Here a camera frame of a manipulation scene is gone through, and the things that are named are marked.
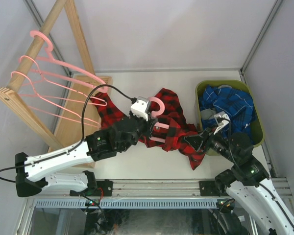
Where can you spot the red plaid shirt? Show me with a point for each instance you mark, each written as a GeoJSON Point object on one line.
{"type": "Point", "coordinates": [172, 116]}

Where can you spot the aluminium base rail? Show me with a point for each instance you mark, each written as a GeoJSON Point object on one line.
{"type": "Point", "coordinates": [180, 188]}

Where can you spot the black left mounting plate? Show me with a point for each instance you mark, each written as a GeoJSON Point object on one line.
{"type": "Point", "coordinates": [103, 188]}

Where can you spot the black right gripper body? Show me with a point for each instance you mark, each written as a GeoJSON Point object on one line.
{"type": "Point", "coordinates": [205, 137]}

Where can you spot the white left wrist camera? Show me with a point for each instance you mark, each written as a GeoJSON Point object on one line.
{"type": "Point", "coordinates": [140, 108]}

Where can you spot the pink plastic hanger red shirt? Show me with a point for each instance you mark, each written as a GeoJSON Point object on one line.
{"type": "Point", "coordinates": [157, 113]}

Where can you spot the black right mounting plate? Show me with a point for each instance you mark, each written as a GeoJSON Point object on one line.
{"type": "Point", "coordinates": [211, 188]}

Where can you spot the black mounting plate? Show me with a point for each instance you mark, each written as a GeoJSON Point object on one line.
{"type": "Point", "coordinates": [103, 188]}
{"type": "Point", "coordinates": [211, 188]}

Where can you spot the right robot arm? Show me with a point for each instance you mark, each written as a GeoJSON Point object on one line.
{"type": "Point", "coordinates": [247, 182]}

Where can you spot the pink plastic hanger blue shirt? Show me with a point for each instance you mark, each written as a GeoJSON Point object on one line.
{"type": "Point", "coordinates": [35, 34]}

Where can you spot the blue plaid shirt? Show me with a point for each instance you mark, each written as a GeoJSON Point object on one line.
{"type": "Point", "coordinates": [238, 105]}

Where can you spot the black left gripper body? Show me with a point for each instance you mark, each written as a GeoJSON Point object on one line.
{"type": "Point", "coordinates": [148, 130]}

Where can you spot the green plastic basket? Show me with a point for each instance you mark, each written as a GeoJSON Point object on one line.
{"type": "Point", "coordinates": [256, 126]}

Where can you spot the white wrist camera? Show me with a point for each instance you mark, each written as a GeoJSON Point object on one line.
{"type": "Point", "coordinates": [222, 119]}
{"type": "Point", "coordinates": [140, 108]}

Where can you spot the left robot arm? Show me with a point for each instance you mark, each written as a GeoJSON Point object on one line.
{"type": "Point", "coordinates": [32, 171]}

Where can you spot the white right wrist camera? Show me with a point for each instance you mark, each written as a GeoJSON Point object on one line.
{"type": "Point", "coordinates": [222, 119]}

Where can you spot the wooden clothes rack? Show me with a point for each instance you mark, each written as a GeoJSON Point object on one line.
{"type": "Point", "coordinates": [57, 115]}

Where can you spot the grey slotted cable duct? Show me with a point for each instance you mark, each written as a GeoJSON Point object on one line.
{"type": "Point", "coordinates": [79, 203]}

